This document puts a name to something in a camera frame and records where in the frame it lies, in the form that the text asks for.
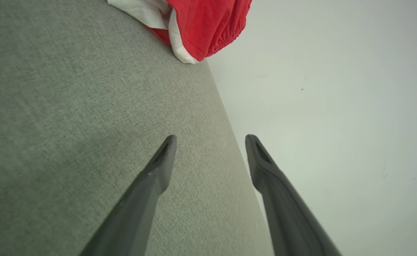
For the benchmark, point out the red shorts with white stripe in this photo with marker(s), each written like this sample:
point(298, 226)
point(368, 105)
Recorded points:
point(208, 25)

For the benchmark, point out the grey fabric sofa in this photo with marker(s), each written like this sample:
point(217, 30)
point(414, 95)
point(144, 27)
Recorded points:
point(69, 124)

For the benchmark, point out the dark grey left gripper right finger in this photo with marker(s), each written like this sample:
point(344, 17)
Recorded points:
point(286, 213)

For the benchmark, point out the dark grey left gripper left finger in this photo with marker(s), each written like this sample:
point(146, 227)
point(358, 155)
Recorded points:
point(141, 202)

